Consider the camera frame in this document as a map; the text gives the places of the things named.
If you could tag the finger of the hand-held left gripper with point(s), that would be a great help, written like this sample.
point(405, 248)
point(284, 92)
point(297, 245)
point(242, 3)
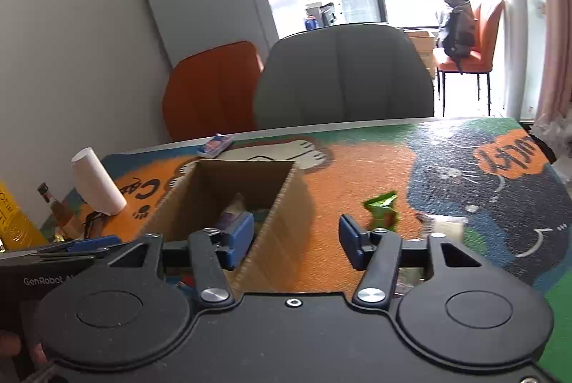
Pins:
point(89, 244)

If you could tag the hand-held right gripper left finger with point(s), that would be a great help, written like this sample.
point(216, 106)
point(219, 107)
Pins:
point(239, 237)

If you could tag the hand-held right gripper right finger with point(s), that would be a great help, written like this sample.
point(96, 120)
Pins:
point(351, 240)

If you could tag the long purple snack packet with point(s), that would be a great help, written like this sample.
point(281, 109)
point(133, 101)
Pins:
point(232, 213)

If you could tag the light green snack packet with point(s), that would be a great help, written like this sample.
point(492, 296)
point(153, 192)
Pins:
point(382, 208)

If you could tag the brown cardboard box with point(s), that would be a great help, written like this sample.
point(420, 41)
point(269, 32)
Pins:
point(286, 231)

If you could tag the person's left hand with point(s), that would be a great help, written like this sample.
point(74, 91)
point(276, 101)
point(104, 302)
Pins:
point(9, 342)

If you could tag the amber glass bottle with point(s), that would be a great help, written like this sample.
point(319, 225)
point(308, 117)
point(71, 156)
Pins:
point(60, 213)

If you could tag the yellow plastic package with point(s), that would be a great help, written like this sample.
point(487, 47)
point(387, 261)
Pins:
point(18, 222)

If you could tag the white paper towel roll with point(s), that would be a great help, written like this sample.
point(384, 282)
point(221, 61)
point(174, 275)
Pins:
point(96, 182)

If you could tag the small purple card pack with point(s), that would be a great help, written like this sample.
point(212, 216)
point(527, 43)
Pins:
point(214, 146)

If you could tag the orange upholstered chair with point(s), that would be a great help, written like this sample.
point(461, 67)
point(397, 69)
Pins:
point(210, 92)

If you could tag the grey upholstered chair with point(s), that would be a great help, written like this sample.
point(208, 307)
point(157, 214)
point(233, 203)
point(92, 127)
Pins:
point(344, 74)

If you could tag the brown cardboard carton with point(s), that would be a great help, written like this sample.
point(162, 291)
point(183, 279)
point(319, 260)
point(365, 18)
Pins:
point(422, 47)

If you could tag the white plastic bag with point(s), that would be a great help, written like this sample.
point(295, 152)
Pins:
point(554, 132)

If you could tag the black backpack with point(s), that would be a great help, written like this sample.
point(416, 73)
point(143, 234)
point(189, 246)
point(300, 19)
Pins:
point(456, 30)

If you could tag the orange chair with black legs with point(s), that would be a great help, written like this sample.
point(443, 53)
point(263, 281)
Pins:
point(487, 39)

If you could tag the pink curtain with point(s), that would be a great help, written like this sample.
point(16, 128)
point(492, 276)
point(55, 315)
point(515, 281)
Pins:
point(556, 30)

